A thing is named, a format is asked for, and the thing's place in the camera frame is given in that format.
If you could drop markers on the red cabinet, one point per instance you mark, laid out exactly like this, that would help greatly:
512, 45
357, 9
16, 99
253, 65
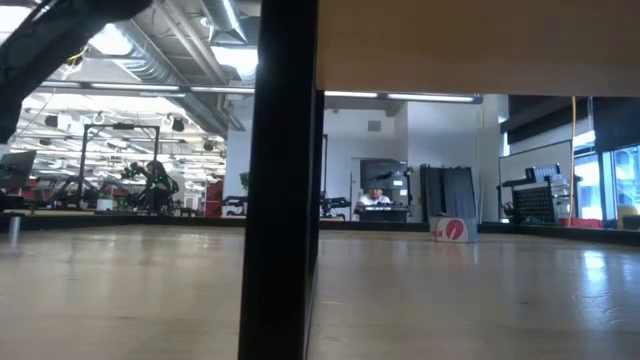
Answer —
214, 200

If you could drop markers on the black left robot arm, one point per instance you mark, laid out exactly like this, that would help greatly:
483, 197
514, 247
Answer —
50, 45

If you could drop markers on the dark computer monitor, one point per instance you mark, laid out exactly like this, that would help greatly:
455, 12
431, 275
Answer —
17, 170

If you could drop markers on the red storage bins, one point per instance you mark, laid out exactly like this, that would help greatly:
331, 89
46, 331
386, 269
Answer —
580, 223

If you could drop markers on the person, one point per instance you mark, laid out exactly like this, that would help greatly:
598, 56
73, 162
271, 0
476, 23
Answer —
157, 192
372, 200

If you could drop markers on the can with white red label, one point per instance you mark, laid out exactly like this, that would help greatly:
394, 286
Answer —
455, 230

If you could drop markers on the black perforated rack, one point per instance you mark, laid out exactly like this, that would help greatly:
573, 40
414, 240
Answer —
535, 205

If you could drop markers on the long ceiling light tube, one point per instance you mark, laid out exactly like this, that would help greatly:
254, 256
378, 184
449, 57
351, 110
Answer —
350, 94

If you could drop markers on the glass window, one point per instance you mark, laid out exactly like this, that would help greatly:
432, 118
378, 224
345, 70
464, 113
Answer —
590, 185

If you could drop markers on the black gantry frame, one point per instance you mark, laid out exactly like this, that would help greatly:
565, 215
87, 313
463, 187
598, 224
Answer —
82, 165

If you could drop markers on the black desk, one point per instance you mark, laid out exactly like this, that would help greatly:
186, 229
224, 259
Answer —
382, 215

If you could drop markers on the whiteboard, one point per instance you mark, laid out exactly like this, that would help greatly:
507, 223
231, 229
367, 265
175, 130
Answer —
530, 157

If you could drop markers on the silver ventilation duct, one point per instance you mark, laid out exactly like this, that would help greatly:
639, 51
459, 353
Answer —
165, 65

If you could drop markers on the green potted plant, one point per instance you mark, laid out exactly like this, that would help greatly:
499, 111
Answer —
244, 182

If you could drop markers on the grey curtain panel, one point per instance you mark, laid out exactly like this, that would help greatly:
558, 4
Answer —
450, 195

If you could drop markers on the small grey post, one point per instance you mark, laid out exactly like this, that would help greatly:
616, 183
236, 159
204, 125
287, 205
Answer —
14, 230

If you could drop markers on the wooden shelf with black frame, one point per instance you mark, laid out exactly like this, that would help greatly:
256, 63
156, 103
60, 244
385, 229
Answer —
280, 200

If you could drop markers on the white bucket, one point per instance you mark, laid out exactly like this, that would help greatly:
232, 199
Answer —
105, 204

